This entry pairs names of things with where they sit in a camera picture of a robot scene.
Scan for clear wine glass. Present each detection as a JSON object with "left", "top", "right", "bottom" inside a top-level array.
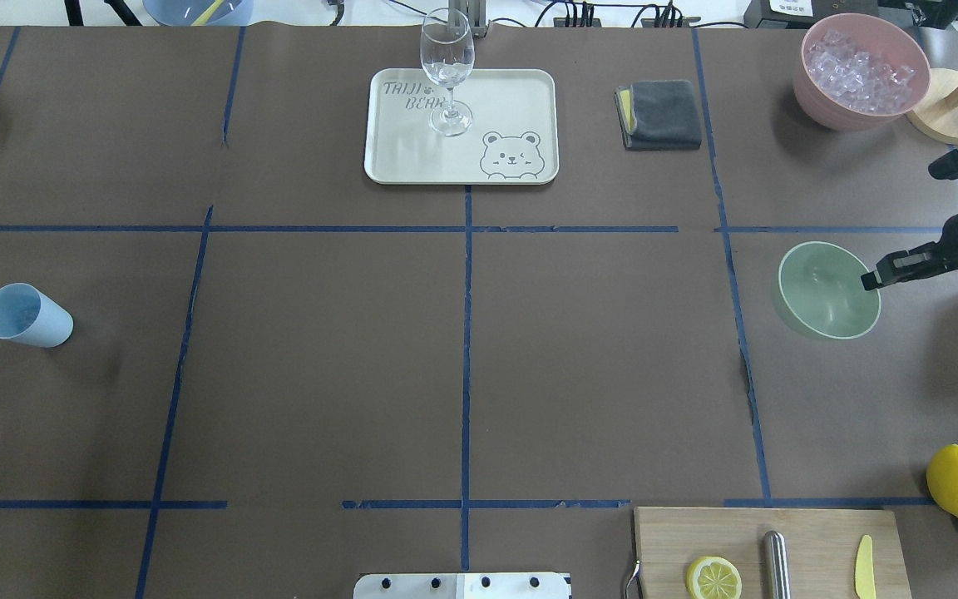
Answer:
[{"left": 419, "top": 7, "right": 475, "bottom": 137}]

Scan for pink bowl of ice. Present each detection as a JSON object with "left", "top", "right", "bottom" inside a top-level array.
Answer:
[{"left": 793, "top": 12, "right": 931, "bottom": 131}]

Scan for green ceramic bowl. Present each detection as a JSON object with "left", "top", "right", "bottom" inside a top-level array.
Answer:
[{"left": 771, "top": 241, "right": 881, "bottom": 340}]

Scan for steel cylinder tool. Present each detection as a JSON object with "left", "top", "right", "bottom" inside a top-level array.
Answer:
[{"left": 762, "top": 530, "right": 792, "bottom": 598}]

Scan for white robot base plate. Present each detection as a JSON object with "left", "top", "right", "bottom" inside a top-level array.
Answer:
[{"left": 353, "top": 572, "right": 573, "bottom": 598}]

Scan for folded grey cloth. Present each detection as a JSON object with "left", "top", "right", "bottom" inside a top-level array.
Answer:
[{"left": 615, "top": 79, "right": 702, "bottom": 151}]

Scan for cream bear serving tray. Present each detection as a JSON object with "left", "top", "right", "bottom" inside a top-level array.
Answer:
[{"left": 363, "top": 68, "right": 560, "bottom": 185}]

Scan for yellow plastic knife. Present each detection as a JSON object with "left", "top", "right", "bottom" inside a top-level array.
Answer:
[{"left": 854, "top": 534, "right": 876, "bottom": 599}]

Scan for halved lemon slice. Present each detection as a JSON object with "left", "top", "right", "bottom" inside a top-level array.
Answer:
[{"left": 684, "top": 555, "right": 743, "bottom": 599}]

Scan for wooden cutting board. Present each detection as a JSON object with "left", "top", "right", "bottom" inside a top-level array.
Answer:
[{"left": 634, "top": 507, "right": 912, "bottom": 598}]

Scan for light blue plastic cup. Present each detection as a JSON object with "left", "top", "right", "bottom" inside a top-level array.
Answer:
[{"left": 0, "top": 283, "right": 75, "bottom": 349}]

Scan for blue bowl with fork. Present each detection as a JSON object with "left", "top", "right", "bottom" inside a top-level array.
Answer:
[{"left": 143, "top": 0, "right": 254, "bottom": 27}]

